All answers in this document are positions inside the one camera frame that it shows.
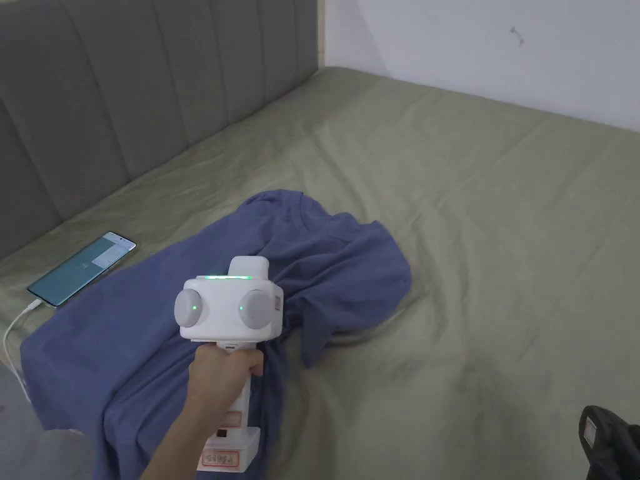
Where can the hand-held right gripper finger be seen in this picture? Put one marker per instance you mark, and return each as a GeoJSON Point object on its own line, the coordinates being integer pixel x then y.
{"type": "Point", "coordinates": [612, 445]}

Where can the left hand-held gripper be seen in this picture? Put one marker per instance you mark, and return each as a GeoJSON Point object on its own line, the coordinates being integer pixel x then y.
{"type": "Point", "coordinates": [225, 310]}

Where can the dark blue shirt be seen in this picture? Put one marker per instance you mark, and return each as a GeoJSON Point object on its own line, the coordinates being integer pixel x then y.
{"type": "Point", "coordinates": [125, 325]}

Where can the person's left forearm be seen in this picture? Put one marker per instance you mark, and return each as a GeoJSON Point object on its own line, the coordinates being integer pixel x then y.
{"type": "Point", "coordinates": [185, 435]}

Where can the person's left hand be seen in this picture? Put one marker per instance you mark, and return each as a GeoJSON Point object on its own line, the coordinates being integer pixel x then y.
{"type": "Point", "coordinates": [215, 372]}

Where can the smartphone with lit screen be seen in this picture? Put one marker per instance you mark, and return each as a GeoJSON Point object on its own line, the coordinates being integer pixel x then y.
{"type": "Point", "coordinates": [80, 270]}

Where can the grey padded headboard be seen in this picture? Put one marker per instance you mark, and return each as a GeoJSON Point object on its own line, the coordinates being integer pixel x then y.
{"type": "Point", "coordinates": [100, 100]}

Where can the bed with pale green sheet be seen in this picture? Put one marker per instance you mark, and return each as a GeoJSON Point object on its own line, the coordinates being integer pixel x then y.
{"type": "Point", "coordinates": [450, 210]}

